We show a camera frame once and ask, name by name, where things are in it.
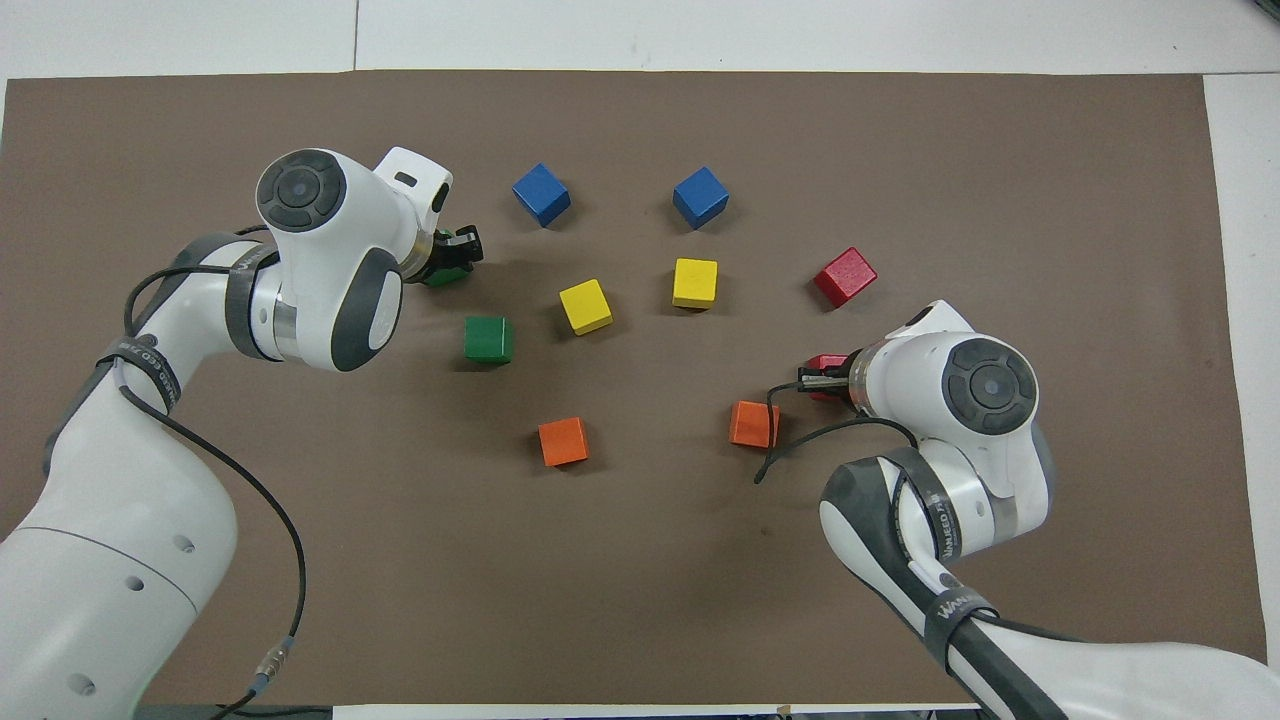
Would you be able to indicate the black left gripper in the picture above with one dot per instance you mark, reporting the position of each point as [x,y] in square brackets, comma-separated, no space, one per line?
[435,255]

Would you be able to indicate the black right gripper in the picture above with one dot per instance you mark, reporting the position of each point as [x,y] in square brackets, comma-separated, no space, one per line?
[848,385]

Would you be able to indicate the orange wooden block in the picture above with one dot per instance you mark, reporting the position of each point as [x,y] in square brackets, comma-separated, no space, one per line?
[563,441]
[752,424]

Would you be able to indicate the brown table mat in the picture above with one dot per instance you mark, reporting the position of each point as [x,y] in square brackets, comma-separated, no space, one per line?
[640,560]

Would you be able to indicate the green wooden block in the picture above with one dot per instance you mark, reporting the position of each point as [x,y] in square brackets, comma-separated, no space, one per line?
[447,277]
[488,339]

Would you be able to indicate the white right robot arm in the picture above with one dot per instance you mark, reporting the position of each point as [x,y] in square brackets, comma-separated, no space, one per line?
[980,400]

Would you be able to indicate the blue wooden block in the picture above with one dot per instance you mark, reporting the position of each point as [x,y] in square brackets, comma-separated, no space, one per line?
[540,194]
[700,197]

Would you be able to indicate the yellow wooden block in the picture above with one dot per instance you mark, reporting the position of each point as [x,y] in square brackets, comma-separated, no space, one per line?
[585,306]
[695,283]

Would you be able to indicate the red wooden block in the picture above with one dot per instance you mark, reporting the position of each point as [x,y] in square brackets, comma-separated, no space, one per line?
[845,277]
[822,360]

